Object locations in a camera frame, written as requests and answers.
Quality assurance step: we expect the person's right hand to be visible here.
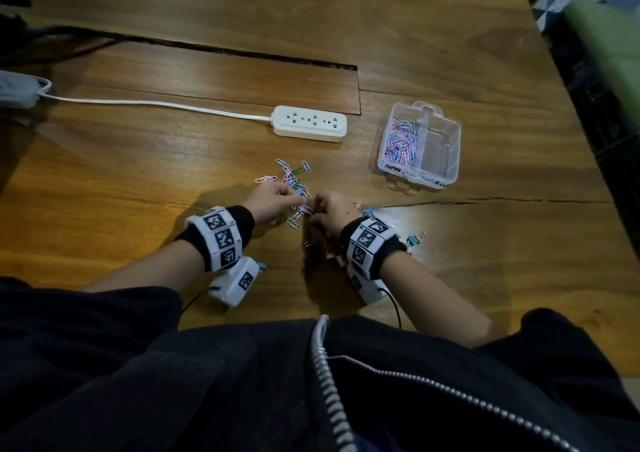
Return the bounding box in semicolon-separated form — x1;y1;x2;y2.
309;190;363;240

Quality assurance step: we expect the black zip jacket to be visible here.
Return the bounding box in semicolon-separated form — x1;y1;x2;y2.
0;276;640;452

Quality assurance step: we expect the person's left forearm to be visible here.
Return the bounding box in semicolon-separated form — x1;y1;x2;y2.
82;239;207;295

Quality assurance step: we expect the green cushioned stool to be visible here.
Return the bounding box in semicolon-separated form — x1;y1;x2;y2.
562;0;640;67
612;61;640;127

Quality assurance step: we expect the thin black camera cable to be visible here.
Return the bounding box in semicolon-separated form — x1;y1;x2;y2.
181;289;211;315
377;286;403;330

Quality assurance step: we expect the grey power adapter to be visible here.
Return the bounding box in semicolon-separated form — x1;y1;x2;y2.
0;69;53;111

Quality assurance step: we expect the clear plastic compartment box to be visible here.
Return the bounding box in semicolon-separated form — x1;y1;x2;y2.
376;100;462;193

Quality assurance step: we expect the person's left hand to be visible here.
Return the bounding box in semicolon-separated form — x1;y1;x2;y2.
239;180;309;229

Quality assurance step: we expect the white power strip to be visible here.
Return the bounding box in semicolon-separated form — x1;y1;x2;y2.
271;105;349;143

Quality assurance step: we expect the scatter of small binder clips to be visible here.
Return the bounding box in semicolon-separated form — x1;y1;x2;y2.
257;204;427;273

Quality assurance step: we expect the pile of pastel paper clips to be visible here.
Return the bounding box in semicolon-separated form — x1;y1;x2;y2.
255;158;316;231
382;117;421;167

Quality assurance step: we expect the white power strip cable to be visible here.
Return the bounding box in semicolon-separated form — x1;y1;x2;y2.
39;92;275;123

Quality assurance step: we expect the person's right forearm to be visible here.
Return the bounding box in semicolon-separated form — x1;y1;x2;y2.
379;250;506;350

